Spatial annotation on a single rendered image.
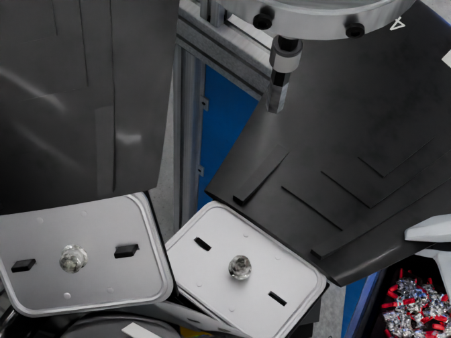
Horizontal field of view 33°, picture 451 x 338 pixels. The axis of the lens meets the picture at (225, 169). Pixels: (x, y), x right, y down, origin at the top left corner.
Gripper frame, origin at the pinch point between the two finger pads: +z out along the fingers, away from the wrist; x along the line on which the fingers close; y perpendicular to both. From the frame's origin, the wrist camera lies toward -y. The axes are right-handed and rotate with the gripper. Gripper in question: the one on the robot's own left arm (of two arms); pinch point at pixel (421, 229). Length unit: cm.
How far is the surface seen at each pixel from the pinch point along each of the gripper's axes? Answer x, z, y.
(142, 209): -10.8, 16.7, 3.5
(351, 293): 78, -12, -15
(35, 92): -14.7, 21.6, -0.4
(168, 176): 124, 22, -51
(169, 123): 125, 23, -66
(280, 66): -22.6, 11.4, 2.1
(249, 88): 42, 9, -32
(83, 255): -8.4, 19.6, 5.2
